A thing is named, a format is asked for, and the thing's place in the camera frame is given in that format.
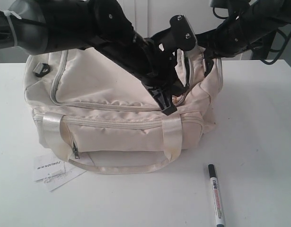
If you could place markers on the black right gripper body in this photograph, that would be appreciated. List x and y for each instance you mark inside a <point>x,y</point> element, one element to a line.
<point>233,36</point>

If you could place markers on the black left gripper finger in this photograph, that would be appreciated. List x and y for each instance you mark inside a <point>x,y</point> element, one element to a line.
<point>163,98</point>

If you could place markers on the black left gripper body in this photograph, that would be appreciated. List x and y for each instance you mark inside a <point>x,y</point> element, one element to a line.
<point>140,56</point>

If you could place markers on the cream fabric duffel bag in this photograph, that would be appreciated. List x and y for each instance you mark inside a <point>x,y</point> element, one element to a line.
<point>82,102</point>

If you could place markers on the black white marker pen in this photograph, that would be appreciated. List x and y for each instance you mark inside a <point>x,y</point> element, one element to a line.
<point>218,209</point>

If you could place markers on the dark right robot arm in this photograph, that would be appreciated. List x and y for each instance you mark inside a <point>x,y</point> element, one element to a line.
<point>276,12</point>

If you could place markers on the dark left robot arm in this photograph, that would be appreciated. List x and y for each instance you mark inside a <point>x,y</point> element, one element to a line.
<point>45,26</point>

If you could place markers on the white Tonlion hang tag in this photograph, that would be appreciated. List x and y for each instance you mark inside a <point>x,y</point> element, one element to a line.
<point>47,166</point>

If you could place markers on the white rear hang tag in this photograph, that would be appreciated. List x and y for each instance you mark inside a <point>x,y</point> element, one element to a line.
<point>71,172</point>

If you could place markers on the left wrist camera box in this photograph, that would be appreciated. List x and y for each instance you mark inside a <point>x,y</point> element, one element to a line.
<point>179,36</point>

